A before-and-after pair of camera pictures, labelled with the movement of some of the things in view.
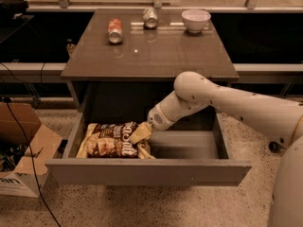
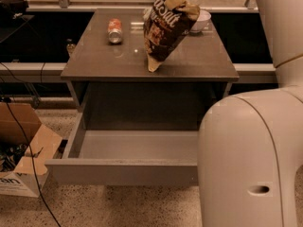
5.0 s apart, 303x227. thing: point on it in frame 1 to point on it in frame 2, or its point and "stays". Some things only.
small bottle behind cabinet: (70, 45) stays
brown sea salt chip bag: (112, 140) to (168, 23)
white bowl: (195, 19) stays
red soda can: (115, 30) stays
